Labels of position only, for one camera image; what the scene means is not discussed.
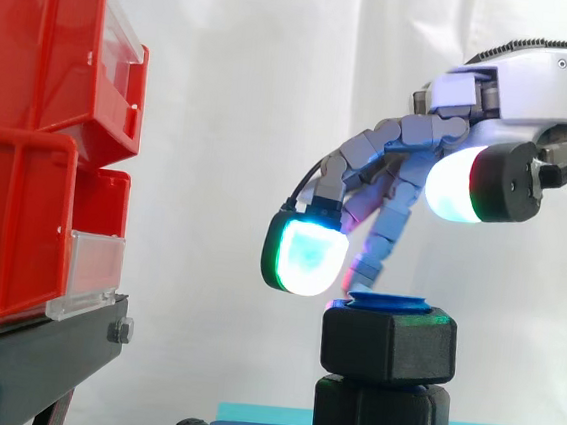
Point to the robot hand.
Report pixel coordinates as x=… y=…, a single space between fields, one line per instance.
x=526 y=90

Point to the blue bolt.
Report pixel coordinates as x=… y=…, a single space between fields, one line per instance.
x=390 y=301

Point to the large black nut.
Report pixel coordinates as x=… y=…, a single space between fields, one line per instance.
x=379 y=417
x=386 y=345

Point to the red storage bin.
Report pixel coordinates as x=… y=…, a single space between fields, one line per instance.
x=38 y=48
x=11 y=226

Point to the black stand with green tape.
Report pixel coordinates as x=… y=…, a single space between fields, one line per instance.
x=23 y=363

